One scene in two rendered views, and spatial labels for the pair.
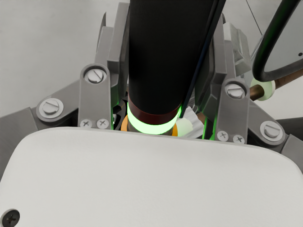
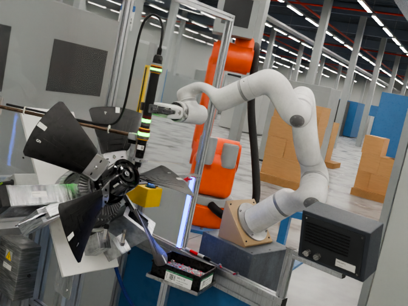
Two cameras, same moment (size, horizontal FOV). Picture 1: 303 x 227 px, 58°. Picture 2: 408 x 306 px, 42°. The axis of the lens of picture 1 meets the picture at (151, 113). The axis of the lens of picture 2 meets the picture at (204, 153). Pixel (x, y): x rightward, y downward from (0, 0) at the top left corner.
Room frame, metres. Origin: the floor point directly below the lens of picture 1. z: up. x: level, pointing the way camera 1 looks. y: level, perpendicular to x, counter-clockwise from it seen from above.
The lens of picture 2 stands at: (1.42, 1.50, 1.60)
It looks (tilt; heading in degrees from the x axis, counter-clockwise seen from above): 8 degrees down; 222
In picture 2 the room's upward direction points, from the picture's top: 12 degrees clockwise
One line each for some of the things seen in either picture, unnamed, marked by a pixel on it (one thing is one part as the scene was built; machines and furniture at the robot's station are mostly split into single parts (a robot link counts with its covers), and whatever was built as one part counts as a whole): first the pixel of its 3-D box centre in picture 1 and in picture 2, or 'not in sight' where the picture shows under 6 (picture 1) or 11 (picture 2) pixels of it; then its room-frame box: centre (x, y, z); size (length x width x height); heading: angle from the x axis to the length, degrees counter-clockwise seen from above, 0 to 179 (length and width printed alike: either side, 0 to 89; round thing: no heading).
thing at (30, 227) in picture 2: not in sight; (40, 218); (0.45, -0.05, 1.03); 0.15 x 0.10 x 0.14; 94
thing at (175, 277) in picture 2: not in sight; (183, 271); (-0.11, 0.16, 0.85); 0.22 x 0.17 x 0.07; 108
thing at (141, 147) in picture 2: not in sight; (148, 108); (0.10, 0.00, 1.46); 0.04 x 0.04 x 0.46
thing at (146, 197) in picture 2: not in sight; (142, 194); (-0.24, -0.32, 1.02); 0.16 x 0.10 x 0.11; 94
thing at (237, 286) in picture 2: not in sight; (195, 265); (-0.27, 0.08, 0.82); 0.90 x 0.04 x 0.08; 94
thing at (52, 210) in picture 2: not in sight; (52, 210); (0.44, 0.01, 1.08); 0.07 x 0.04 x 0.06; 14
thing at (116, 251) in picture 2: not in sight; (115, 248); (0.13, 0.00, 0.91); 0.12 x 0.08 x 0.12; 94
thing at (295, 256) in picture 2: not in sight; (314, 261); (-0.30, 0.61, 1.04); 0.24 x 0.03 x 0.03; 94
